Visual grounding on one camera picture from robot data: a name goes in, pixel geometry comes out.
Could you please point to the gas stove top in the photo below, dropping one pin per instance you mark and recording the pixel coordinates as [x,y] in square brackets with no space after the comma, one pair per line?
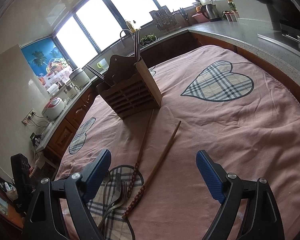
[287,37]

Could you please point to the tropical beach fruit poster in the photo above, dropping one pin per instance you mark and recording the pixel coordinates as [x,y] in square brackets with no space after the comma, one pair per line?
[47,62]

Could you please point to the pink plastic basin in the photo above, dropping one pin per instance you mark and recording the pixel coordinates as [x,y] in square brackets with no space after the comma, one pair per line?
[200,18]

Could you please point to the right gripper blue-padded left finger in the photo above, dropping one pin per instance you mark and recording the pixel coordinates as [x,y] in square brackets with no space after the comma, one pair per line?
[45,218]

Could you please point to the yellow dish soap bottle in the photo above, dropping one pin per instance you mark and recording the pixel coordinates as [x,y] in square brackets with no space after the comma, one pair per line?
[132,26]

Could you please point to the kitchen window frame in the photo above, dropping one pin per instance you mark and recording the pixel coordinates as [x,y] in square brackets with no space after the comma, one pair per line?
[98,24]

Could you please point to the metal chopsticks in right slot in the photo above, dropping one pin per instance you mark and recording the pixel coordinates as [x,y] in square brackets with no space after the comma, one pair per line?
[137,45]

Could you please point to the green handled plastic jug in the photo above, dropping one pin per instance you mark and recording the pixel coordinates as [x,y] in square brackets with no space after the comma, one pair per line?
[102,65]

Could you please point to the stainless steel electric kettle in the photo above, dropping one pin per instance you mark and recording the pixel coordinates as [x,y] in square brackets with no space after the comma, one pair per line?
[210,12]

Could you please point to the green vegetables in sink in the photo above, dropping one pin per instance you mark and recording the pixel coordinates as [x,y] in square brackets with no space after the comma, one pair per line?
[147,39]

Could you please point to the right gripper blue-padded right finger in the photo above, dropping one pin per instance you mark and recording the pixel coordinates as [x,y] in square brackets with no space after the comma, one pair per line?
[261,220]

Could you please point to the green labelled bottle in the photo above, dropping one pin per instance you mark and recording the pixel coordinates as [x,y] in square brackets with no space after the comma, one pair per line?
[232,5]

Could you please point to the wooden utensil holder box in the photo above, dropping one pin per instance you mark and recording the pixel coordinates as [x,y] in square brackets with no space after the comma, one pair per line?
[128,87]

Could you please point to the metal fork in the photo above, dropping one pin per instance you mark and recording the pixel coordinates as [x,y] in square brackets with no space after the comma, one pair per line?
[109,192]
[118,200]

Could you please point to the chrome sink faucet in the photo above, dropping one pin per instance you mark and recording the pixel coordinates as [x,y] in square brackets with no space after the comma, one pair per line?
[126,36]

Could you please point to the knife block with knives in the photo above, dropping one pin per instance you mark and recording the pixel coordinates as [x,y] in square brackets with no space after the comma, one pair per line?
[184,15]

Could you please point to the wall power outlet strip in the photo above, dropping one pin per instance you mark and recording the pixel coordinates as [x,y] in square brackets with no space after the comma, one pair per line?
[28,117]

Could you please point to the dark chopsticks in left slot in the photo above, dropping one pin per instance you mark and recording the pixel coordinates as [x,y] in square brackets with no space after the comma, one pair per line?
[99,75]

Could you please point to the red patterned wooden chopstick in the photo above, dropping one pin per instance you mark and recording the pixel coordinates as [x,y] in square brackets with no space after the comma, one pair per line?
[152,174]

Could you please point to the metal dish drying rack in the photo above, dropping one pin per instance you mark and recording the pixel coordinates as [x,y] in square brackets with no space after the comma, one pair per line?
[164,20]

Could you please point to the pink tablecloth with plaid hearts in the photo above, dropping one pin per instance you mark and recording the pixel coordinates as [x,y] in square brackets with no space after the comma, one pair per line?
[177,204]

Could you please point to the wooden lower cabinets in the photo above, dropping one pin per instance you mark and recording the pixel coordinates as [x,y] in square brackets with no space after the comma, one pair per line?
[72,119]

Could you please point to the spice jar set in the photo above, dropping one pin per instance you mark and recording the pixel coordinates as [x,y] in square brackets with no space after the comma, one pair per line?
[231,16]

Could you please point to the red white rice cooker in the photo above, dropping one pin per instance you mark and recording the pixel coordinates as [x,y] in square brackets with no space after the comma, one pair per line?
[53,109]

